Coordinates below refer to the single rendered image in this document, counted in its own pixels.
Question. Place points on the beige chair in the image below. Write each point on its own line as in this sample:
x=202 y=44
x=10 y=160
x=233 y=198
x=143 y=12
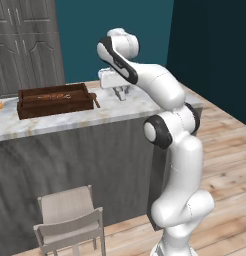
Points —
x=70 y=216

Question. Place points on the brown wooden tray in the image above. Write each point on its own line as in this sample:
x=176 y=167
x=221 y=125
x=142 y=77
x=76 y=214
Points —
x=55 y=103

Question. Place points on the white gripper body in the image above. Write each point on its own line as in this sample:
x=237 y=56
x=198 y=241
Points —
x=108 y=79

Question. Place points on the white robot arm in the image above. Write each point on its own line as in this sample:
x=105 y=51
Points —
x=181 y=160

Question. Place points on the grey tall cupboards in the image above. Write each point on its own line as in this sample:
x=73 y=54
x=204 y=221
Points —
x=26 y=46

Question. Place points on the kebab skewer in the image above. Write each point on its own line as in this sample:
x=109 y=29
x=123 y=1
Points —
x=54 y=97

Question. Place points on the grey marble-top dining counter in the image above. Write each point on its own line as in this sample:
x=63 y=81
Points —
x=78 y=160

